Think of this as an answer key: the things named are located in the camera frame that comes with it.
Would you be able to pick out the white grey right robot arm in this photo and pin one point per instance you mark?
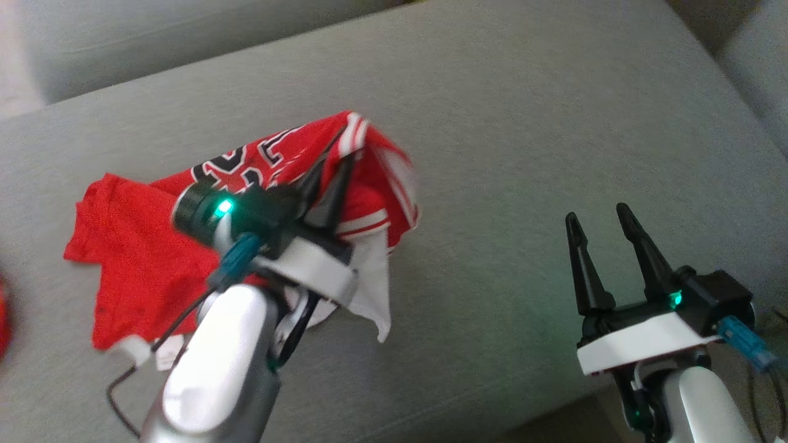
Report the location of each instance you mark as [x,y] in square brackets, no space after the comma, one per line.
[708,406]

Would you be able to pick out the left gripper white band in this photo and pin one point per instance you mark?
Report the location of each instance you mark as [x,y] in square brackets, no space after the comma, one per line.
[308,271]

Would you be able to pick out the red basketball jersey white trim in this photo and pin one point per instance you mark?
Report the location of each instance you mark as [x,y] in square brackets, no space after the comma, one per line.
[135,258]

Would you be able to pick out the large grey sofa ottoman seat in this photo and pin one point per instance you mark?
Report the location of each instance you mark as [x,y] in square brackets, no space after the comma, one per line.
[523,123]

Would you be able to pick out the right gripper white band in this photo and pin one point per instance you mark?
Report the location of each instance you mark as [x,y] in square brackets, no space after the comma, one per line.
[640,344]

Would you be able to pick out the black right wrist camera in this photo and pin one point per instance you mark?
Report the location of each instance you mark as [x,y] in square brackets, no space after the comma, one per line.
[717,298]

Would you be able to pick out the red shorts white trim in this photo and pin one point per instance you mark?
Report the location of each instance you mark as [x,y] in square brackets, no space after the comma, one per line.
[3,320]

